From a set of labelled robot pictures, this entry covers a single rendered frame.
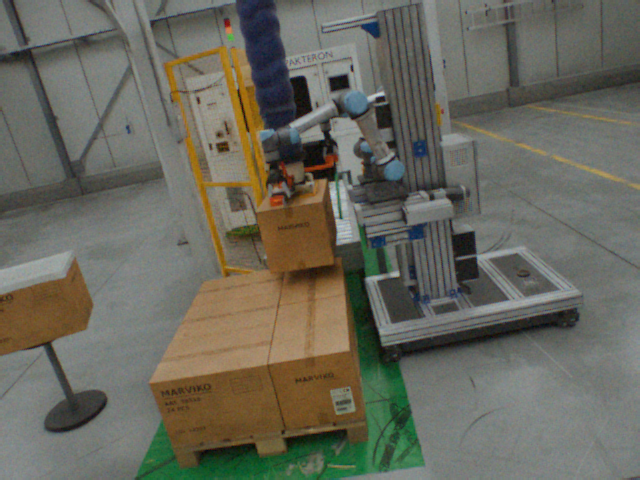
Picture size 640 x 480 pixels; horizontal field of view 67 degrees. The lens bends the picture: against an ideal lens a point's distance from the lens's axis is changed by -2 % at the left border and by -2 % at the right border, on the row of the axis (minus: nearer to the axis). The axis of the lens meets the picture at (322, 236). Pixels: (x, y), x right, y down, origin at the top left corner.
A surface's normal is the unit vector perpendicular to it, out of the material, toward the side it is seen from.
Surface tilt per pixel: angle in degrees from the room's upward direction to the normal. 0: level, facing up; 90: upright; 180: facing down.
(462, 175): 90
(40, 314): 90
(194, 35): 90
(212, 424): 90
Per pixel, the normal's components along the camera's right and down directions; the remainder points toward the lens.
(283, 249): -0.07, 0.34
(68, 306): 0.31, 0.26
